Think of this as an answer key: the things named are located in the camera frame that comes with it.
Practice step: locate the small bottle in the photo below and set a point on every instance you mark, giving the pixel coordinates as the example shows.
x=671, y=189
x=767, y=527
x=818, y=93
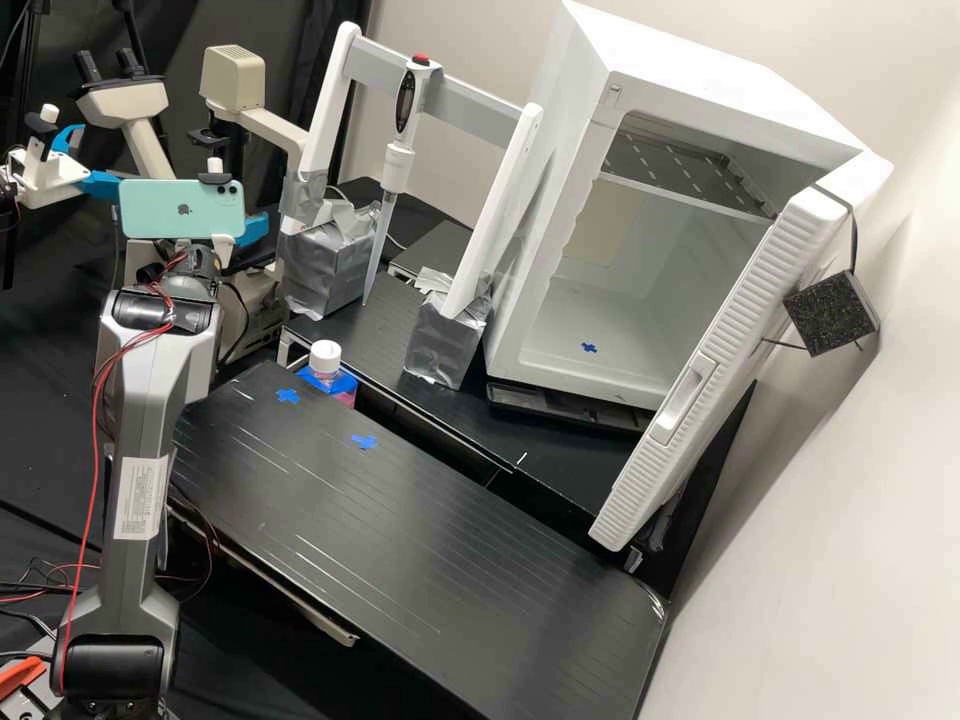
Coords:
x=325, y=358

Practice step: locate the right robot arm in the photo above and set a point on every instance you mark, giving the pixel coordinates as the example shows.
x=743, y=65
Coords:
x=142, y=420

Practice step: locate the pipette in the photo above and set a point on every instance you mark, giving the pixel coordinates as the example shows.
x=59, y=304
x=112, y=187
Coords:
x=396, y=161

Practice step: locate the right wrist camera phone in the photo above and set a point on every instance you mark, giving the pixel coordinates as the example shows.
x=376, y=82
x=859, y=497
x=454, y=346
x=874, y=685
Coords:
x=180, y=208

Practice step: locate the white incubator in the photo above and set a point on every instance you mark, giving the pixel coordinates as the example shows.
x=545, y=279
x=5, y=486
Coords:
x=675, y=112

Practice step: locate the black platform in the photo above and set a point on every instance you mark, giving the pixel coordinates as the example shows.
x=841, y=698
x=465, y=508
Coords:
x=412, y=540
x=439, y=251
x=469, y=424

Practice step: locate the cream microscope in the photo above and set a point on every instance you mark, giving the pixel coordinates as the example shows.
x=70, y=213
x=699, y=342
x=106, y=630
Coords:
x=259, y=127

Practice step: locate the white pipette stand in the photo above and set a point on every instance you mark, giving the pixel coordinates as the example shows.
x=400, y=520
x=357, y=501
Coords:
x=480, y=217

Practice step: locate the left phone holder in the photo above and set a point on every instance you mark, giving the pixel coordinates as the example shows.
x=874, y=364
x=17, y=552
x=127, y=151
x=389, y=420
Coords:
x=43, y=133

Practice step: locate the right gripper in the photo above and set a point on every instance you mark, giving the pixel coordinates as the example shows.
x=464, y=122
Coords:
x=223, y=246

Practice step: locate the black tray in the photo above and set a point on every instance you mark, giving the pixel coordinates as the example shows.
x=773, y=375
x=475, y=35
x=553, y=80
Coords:
x=555, y=409

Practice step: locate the incubator door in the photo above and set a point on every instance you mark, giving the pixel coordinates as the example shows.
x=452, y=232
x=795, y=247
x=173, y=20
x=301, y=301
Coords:
x=720, y=375

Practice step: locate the blue bottle holder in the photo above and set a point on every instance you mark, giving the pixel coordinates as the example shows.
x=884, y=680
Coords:
x=339, y=390

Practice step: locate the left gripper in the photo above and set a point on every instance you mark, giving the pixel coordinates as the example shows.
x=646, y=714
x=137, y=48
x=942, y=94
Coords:
x=51, y=178

